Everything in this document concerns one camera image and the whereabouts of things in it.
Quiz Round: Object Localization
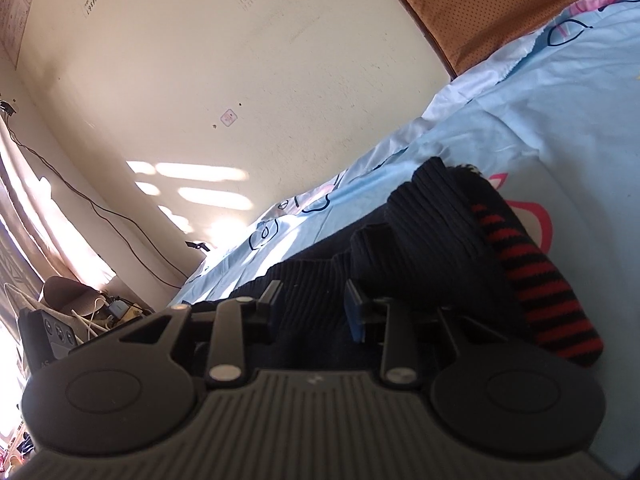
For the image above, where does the black wall cable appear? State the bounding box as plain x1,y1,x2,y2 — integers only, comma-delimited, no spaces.
0,94,187,291

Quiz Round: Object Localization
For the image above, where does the brown hat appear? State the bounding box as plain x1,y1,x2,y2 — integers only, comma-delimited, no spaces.
40,276,105,316

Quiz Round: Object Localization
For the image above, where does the black red white patterned sweater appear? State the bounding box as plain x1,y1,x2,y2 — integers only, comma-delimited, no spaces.
188,155,606,376

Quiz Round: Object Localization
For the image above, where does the small pink wall sticker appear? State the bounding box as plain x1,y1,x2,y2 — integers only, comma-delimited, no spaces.
220,108,238,127

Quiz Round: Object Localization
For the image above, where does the black tape on wall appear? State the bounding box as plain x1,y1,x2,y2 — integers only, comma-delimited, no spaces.
186,240,210,252

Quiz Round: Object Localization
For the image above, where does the light blue cartoon bed sheet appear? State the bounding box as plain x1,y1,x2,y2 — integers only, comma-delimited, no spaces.
177,0,639,475

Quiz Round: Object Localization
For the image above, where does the grey beige window curtain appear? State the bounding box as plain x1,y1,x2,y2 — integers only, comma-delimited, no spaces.
1,124,116,290

